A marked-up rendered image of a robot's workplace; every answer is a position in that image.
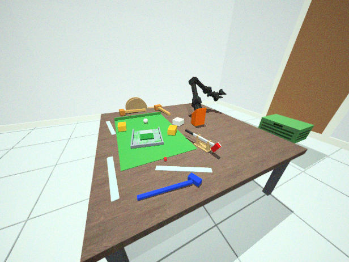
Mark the yellow rectangular block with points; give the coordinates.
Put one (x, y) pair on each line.
(121, 126)
(172, 130)

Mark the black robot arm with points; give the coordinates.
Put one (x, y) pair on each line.
(196, 100)

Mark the pale white flat bar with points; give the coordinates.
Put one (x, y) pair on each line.
(111, 128)
(113, 180)
(190, 169)

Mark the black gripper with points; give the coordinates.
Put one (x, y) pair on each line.
(220, 93)

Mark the white cube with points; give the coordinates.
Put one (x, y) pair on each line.
(178, 121)

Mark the green rectangular mat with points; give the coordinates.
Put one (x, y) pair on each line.
(173, 145)

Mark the blue golf putter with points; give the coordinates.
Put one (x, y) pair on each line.
(192, 179)

